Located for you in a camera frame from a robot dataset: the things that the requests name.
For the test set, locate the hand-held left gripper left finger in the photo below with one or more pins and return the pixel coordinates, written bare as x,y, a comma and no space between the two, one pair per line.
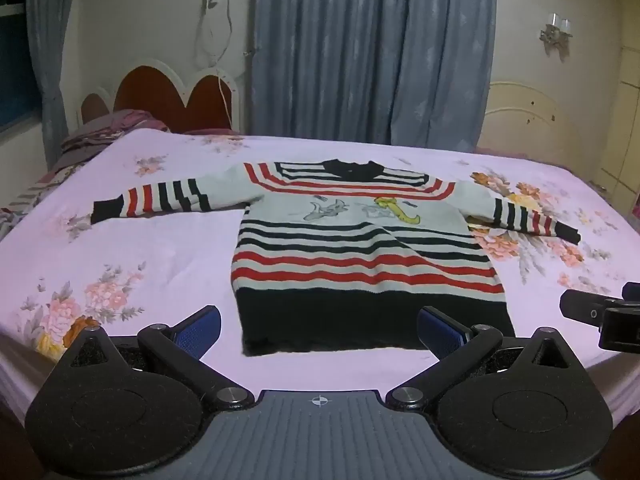
204,329

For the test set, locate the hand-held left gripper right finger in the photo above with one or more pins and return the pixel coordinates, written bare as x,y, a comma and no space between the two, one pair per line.
441,332

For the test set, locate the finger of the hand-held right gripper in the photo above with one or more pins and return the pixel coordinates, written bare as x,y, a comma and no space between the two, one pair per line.
582,310

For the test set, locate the striped knit sweater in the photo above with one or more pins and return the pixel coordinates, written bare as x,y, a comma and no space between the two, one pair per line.
370,255

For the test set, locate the pink floral bedsheet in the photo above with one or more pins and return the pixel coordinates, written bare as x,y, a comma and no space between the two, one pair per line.
165,240

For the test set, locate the cream wardrobe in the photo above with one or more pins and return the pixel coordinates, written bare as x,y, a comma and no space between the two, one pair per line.
622,125

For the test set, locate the cream arched headboard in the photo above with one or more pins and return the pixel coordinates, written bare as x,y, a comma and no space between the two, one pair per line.
540,125

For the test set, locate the wide blue-grey curtain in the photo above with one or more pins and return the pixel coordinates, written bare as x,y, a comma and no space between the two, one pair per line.
370,50

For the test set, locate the narrow blue-grey curtain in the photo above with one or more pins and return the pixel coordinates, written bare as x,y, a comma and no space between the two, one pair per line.
47,60

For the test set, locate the dark window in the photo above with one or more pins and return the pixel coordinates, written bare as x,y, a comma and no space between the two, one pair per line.
17,65

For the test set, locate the glass wall lamp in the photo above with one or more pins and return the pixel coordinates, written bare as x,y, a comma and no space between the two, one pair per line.
555,31

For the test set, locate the white wall socket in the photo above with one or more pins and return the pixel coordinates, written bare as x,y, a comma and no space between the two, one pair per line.
210,0

